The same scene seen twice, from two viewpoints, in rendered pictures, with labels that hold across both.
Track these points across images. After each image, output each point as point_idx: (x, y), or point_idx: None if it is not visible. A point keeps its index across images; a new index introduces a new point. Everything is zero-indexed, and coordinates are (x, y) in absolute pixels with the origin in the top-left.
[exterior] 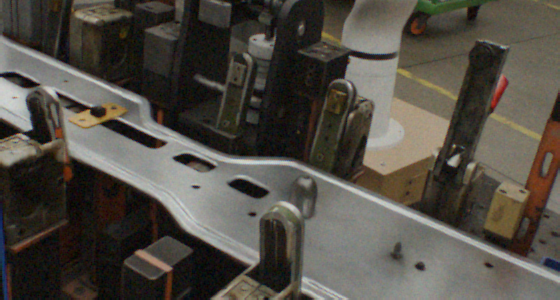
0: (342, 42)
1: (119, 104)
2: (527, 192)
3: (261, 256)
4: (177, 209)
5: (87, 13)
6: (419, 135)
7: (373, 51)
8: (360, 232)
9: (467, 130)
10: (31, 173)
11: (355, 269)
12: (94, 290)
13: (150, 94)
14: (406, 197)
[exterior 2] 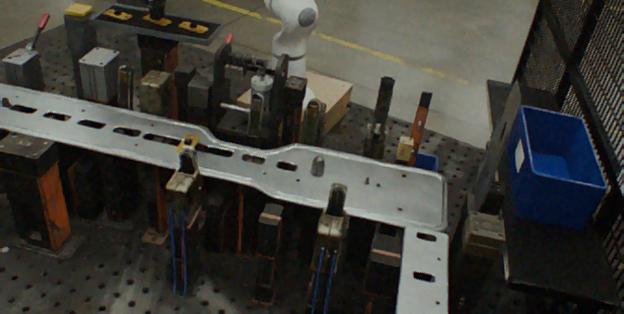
0: (273, 52)
1: (192, 133)
2: (412, 138)
3: (329, 203)
4: (264, 188)
5: (149, 81)
6: (321, 93)
7: (294, 56)
8: (346, 176)
9: (382, 116)
10: (192, 190)
11: (354, 194)
12: None
13: (194, 118)
14: (324, 131)
